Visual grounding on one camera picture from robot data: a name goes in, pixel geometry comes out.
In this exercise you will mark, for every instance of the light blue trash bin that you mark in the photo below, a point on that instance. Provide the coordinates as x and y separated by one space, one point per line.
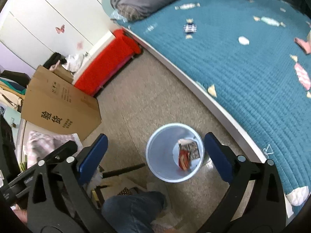
162 153

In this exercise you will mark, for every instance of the white plastic bag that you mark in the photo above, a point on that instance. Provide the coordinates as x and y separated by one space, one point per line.
74 62

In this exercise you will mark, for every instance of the black clothes pile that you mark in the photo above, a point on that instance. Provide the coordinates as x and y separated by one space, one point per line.
55 57

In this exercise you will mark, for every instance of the pink butterfly wall sticker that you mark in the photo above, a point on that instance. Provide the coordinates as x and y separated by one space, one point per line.
60 30

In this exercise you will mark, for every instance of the red storage bench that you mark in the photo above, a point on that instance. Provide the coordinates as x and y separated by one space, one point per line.
107 63

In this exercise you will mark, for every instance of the brown paper trash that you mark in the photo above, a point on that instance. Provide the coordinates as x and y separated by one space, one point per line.
190 147

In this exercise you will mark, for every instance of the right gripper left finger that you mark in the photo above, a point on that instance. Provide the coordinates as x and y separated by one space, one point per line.
57 201

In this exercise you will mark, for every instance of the hanging jackets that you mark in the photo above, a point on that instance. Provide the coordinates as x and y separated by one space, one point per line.
13 89

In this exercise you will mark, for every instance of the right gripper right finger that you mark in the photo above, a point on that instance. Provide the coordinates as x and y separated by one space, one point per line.
265 210

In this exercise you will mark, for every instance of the person's jeans leg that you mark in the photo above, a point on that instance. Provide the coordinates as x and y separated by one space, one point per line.
134 213

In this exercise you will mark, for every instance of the teal candy-print bed mattress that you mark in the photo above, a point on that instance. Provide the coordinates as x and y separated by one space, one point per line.
245 55

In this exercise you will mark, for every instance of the red snack wrapper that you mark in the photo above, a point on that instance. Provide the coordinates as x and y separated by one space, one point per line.
184 160

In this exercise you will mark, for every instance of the large cardboard box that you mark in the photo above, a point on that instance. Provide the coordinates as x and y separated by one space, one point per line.
56 105

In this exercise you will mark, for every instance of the pink checkered round tablecloth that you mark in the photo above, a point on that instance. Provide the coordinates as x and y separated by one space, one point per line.
37 145

